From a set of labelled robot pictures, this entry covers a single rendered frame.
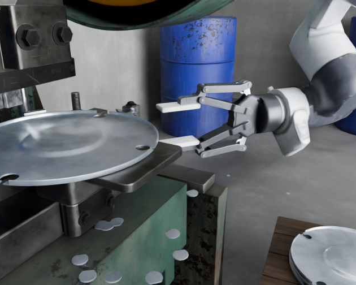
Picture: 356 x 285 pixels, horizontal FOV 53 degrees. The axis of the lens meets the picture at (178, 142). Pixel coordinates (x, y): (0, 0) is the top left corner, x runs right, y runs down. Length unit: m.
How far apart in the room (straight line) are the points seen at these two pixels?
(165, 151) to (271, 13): 3.34
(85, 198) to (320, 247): 0.68
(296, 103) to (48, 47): 0.44
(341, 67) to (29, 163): 0.52
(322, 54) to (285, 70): 3.10
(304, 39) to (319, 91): 0.10
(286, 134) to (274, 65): 3.12
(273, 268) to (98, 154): 0.62
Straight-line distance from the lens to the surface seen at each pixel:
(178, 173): 0.75
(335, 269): 0.98
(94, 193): 0.57
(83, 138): 0.55
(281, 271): 0.98
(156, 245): 0.66
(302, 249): 1.02
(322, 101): 0.71
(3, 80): 0.56
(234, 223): 1.76
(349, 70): 0.69
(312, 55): 0.71
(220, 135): 0.65
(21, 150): 0.55
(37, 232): 0.55
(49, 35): 0.55
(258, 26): 3.82
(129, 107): 0.68
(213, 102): 0.62
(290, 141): 0.70
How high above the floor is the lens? 0.98
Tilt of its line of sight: 21 degrees down
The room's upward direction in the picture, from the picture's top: straight up
